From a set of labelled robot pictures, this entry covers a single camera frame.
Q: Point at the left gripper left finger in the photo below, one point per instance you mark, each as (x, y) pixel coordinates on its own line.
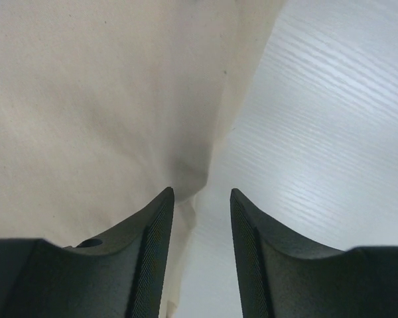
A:
(117, 273)

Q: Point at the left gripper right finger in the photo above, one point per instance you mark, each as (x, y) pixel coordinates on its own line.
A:
(282, 273)

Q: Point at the beige cloth drape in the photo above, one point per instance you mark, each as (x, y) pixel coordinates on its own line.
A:
(103, 104)

